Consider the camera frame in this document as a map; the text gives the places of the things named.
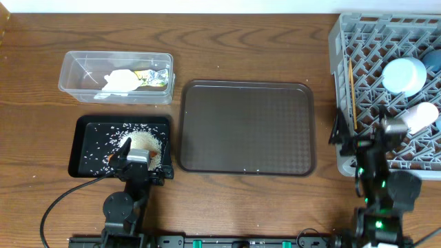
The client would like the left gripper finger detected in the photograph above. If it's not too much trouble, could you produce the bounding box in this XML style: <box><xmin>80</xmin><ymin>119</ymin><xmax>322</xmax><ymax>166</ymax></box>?
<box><xmin>161</xmin><ymin>140</ymin><xmax>174</xmax><ymax>179</ymax></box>
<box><xmin>109</xmin><ymin>138</ymin><xmax>132</xmax><ymax>169</ymax></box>

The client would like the orange carrot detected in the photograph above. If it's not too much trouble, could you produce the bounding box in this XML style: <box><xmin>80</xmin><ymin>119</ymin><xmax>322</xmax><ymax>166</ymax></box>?
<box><xmin>107</xmin><ymin>151</ymin><xmax>157</xmax><ymax>162</ymax></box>

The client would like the pile of white rice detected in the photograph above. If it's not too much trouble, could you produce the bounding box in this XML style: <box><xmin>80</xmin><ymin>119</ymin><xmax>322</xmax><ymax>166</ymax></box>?
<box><xmin>82</xmin><ymin>123</ymin><xmax>169</xmax><ymax>175</ymax></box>

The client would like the wooden chopstick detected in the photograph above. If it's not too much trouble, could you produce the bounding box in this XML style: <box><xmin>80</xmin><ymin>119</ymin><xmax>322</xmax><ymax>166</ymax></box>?
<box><xmin>349</xmin><ymin>57</ymin><xmax>358</xmax><ymax>130</ymax></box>

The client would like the white plastic cup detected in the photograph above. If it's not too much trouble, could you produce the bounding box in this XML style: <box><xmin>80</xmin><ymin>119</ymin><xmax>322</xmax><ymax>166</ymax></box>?
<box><xmin>400</xmin><ymin>102</ymin><xmax>439</xmax><ymax>134</ymax></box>

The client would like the light blue cup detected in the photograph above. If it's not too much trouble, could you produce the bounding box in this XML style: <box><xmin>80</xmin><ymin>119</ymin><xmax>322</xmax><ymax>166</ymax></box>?
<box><xmin>435</xmin><ymin>117</ymin><xmax>441</xmax><ymax>132</ymax></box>

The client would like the light blue small bowl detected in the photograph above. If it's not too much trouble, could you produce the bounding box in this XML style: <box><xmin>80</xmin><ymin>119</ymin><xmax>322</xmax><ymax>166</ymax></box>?
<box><xmin>382</xmin><ymin>57</ymin><xmax>427</xmax><ymax>97</ymax></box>

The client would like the white tissue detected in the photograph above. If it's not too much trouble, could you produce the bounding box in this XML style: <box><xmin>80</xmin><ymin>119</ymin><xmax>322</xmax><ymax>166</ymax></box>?
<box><xmin>94</xmin><ymin>70</ymin><xmax>142</xmax><ymax>100</ymax></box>

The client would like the yellow green snack wrapper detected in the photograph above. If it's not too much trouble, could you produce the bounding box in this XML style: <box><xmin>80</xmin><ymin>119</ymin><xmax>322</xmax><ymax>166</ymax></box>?
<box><xmin>134</xmin><ymin>69</ymin><xmax>169</xmax><ymax>87</ymax></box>

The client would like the dark blue plate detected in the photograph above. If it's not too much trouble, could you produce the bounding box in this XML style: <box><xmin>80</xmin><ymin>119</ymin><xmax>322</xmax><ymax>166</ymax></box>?
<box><xmin>422</xmin><ymin>49</ymin><xmax>441</xmax><ymax>73</ymax></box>

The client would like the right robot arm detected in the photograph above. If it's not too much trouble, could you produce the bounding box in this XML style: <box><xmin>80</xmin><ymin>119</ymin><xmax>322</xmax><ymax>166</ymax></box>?
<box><xmin>327</xmin><ymin>106</ymin><xmax>422</xmax><ymax>247</ymax></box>

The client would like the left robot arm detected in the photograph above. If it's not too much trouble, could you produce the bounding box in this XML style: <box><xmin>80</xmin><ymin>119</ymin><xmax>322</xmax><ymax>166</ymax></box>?
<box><xmin>99</xmin><ymin>138</ymin><xmax>174</xmax><ymax>248</ymax></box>

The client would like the grey dishwasher rack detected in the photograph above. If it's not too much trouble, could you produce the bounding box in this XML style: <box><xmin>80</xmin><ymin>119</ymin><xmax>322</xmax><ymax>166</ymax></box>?
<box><xmin>327</xmin><ymin>12</ymin><xmax>441</xmax><ymax>181</ymax></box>

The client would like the black plastic tray bin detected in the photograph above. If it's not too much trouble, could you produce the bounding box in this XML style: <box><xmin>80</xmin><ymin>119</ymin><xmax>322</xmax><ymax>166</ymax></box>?
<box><xmin>68</xmin><ymin>115</ymin><xmax>174</xmax><ymax>179</ymax></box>

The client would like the dark brown serving tray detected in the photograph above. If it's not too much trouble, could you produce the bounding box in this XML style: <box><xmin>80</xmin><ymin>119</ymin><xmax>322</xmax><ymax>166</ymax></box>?
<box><xmin>176</xmin><ymin>81</ymin><xmax>316</xmax><ymax>177</ymax></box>

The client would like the clear plastic bin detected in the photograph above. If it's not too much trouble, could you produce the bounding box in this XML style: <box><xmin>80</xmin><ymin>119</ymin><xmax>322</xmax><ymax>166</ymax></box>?
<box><xmin>58</xmin><ymin>51</ymin><xmax>175</xmax><ymax>105</ymax></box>

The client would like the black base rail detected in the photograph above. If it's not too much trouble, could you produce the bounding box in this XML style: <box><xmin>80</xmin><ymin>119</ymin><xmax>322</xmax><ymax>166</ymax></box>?
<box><xmin>68</xmin><ymin>234</ymin><xmax>414</xmax><ymax>248</ymax></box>

